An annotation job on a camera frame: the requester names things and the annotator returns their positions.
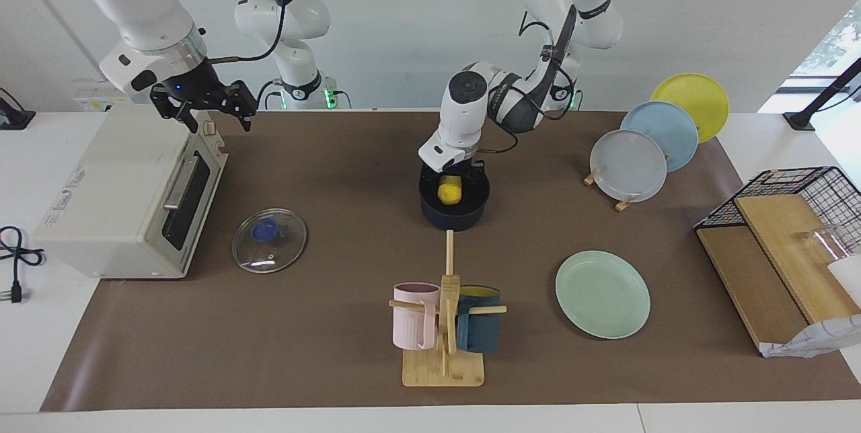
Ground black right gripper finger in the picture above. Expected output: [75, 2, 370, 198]
[215, 80, 258, 133]
[149, 83, 202, 135]

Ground yellow lemon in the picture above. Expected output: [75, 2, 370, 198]
[438, 175, 463, 206]

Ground glass lid with blue knob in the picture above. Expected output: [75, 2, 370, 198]
[232, 208, 309, 275]

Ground wooden plate rack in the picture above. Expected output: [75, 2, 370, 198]
[583, 167, 637, 212]

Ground grey plate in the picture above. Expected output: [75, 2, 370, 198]
[590, 129, 669, 204]

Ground mint green plate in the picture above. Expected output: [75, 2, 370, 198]
[556, 250, 652, 340]

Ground light blue plate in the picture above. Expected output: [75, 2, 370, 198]
[620, 101, 700, 173]

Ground yellow plate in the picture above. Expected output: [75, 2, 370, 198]
[650, 73, 730, 145]

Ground dark blue saucepan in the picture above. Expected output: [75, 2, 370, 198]
[418, 161, 491, 232]

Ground cream toaster oven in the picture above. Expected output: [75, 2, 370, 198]
[32, 104, 229, 280]

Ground pink ribbed mug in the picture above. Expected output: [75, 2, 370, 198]
[393, 282, 442, 352]

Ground dark teal mug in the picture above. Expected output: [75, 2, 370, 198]
[455, 285, 502, 354]

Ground black clamp base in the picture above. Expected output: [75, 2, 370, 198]
[0, 87, 36, 130]

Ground wooden mug tree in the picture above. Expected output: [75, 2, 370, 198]
[388, 230, 508, 389]

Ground brown table mat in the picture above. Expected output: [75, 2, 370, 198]
[40, 110, 861, 413]

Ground wooden shelf boards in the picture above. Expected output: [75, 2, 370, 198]
[696, 194, 861, 353]

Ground clear glass cup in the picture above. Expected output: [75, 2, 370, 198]
[799, 225, 843, 267]

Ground white checked cloth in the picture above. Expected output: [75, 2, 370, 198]
[759, 314, 861, 359]

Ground white cup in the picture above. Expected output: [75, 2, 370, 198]
[827, 255, 861, 307]

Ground white wall socket box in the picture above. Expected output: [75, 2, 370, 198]
[72, 79, 137, 113]

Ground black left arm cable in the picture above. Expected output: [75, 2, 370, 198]
[479, 6, 581, 155]

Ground black power cord with plug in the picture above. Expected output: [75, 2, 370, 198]
[0, 225, 45, 305]

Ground black wire basket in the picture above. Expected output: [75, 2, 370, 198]
[694, 165, 861, 259]

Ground black camera stand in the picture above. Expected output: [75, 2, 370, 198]
[783, 56, 861, 132]

